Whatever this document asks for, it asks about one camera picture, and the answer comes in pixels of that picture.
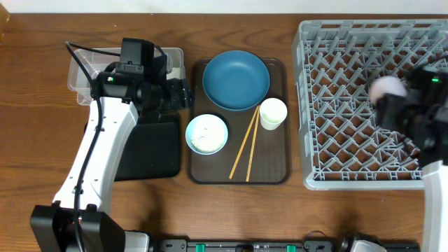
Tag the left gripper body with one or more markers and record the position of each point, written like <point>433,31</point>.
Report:
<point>185,96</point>

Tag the right wooden chopstick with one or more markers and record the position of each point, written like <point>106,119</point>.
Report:
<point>253,143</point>

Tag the light blue bowl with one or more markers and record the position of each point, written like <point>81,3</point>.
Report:
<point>204,119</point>

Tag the wooden chopstick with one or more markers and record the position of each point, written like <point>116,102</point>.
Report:
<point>243,143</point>
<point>253,143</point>

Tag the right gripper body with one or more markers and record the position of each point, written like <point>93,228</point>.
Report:
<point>395,113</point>

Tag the food crumbs in bowl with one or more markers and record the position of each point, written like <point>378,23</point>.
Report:
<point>208,138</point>

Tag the dark blue plate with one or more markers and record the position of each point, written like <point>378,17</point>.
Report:
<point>236,80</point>

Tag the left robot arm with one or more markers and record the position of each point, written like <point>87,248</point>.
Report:
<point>78,218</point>

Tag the pink cup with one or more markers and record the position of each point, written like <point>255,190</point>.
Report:
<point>386,85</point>

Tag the black bin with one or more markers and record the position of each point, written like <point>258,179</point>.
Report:
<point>126,149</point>

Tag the grey dishwasher rack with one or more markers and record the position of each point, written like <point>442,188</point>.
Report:
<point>334,63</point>

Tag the green cup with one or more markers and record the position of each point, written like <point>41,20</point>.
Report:
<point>273,112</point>

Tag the white napkin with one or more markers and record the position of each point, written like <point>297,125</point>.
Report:
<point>173,68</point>

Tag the left wooden chopstick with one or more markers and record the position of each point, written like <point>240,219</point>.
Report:
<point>243,143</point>

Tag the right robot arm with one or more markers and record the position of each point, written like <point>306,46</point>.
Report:
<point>418,111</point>

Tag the brown serving tray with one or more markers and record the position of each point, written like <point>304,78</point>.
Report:
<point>272,156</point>

